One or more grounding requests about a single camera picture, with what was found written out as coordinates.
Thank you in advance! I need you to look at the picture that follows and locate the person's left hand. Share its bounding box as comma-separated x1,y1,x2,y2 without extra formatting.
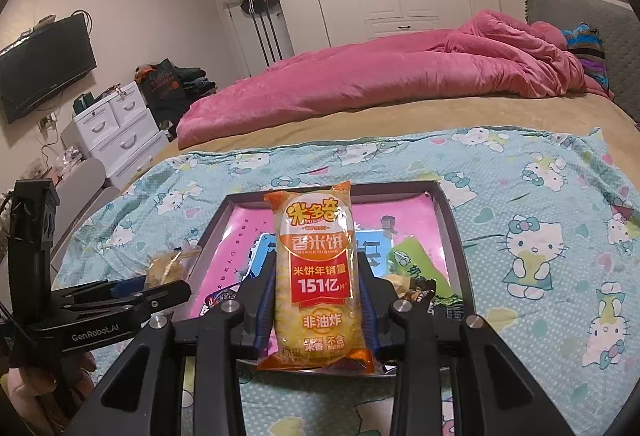
0,351,96,436

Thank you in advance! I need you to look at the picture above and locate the dark shallow cardboard box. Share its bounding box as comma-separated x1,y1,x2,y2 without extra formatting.
187,179,473,367

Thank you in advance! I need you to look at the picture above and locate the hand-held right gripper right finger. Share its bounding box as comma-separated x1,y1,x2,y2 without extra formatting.
357,256,576,436

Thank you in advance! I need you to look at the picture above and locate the white drawer chest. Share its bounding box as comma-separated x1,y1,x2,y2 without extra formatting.
62,81,171,189

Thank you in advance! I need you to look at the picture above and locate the green and black packet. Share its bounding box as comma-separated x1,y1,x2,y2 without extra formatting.
429,291,467,323

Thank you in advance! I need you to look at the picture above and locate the cat print bed sheet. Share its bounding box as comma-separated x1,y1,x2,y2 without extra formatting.
55,126,640,436

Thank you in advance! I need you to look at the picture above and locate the colourful striped pillow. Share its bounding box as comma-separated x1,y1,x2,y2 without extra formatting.
560,24,608,90

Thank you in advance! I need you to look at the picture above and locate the orange rice cracker packet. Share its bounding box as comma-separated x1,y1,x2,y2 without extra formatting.
257,181,376,373

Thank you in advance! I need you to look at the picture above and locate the grey padded headboard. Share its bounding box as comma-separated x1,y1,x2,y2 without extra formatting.
524,0,640,122

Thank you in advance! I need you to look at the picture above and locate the black wall television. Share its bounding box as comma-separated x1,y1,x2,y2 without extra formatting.
0,14,98,124

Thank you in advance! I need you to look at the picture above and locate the clear packet flaky pastry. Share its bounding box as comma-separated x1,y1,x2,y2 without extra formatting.
145,246,201,289

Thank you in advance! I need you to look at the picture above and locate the white chair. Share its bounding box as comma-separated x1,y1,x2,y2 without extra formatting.
50,159,108,267

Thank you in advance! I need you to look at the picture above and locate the pink quilt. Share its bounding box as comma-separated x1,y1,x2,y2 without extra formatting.
176,9,616,152

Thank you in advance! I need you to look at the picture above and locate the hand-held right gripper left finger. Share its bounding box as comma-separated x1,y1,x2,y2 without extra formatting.
97,256,279,436

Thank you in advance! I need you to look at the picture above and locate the pile of dark bags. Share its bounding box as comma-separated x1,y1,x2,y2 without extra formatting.
135,59,218,137

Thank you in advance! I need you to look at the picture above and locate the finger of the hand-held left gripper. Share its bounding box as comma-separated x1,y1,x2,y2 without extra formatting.
70,280,193,315
52,280,149,304

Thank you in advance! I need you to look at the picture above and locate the light green snack packet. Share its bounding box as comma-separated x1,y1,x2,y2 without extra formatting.
387,239,441,283

